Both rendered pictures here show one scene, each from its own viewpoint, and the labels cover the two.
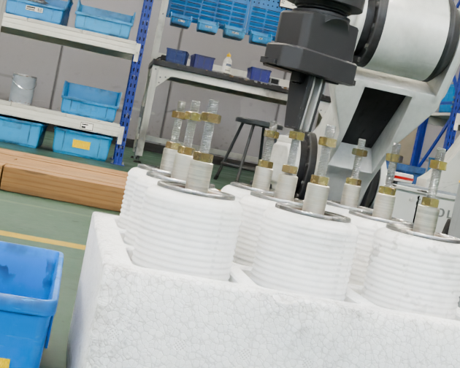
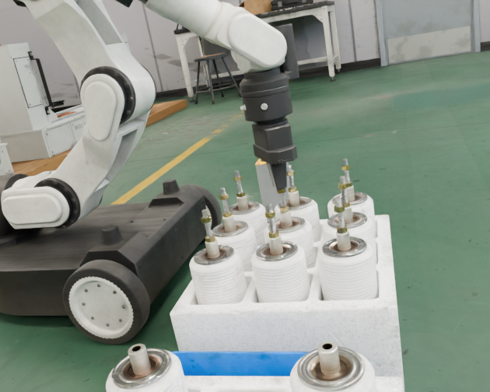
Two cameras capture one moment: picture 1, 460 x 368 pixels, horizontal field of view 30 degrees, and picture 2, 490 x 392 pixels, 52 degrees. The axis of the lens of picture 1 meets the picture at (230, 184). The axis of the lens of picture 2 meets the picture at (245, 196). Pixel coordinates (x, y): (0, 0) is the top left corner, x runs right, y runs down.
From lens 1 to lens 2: 103 cm
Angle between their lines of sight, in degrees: 62
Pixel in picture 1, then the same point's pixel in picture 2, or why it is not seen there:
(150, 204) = (356, 267)
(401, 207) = not seen: outside the picture
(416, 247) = (370, 205)
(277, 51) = (289, 153)
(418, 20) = (144, 84)
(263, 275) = not seen: hidden behind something
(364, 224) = (309, 211)
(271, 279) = not seen: hidden behind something
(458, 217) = (267, 180)
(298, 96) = (281, 170)
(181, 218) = (372, 262)
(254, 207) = (299, 237)
